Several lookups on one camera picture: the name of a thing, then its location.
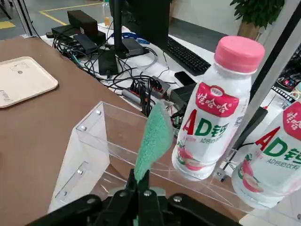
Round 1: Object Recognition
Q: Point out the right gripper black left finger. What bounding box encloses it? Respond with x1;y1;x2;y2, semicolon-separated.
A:
30;169;140;226

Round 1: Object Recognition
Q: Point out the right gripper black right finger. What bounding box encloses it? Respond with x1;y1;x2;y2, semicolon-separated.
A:
138;169;238;226

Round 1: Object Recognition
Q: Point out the green cloth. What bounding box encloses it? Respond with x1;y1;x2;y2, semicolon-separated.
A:
132;100;174;226

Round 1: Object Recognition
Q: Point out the clear acrylic shelf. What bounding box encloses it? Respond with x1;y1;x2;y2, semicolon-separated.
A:
48;100;301;223

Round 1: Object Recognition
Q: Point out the white bottle pink cap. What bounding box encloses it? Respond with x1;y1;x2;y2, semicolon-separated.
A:
171;35;266;181
231;98;301;210

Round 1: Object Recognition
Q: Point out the black finned power supply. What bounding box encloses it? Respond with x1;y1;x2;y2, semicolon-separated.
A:
170;83;197;106

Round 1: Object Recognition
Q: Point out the silver power strip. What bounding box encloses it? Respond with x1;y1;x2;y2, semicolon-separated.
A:
121;75;170;111

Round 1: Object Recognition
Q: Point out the black phone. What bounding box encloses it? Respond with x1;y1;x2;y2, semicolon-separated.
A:
174;71;196;85

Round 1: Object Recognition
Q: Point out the cream rabbit print tray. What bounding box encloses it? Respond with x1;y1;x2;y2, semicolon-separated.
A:
0;56;59;109

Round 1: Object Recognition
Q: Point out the black keyboard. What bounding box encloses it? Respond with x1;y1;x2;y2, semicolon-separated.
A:
166;36;212;76

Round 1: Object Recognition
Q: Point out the black equipment box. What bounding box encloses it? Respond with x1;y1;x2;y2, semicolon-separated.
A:
67;10;98;36

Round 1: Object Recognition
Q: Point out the black monitor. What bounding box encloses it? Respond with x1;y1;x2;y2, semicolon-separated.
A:
98;0;171;76

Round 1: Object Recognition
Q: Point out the green potted plant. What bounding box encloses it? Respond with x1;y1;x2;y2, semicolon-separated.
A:
230;0;286;40

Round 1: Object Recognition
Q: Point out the black cable tangle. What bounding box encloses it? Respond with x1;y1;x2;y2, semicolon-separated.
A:
52;28;179;118

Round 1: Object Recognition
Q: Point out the aluminium frame post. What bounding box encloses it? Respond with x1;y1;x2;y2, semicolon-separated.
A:
224;0;301;162

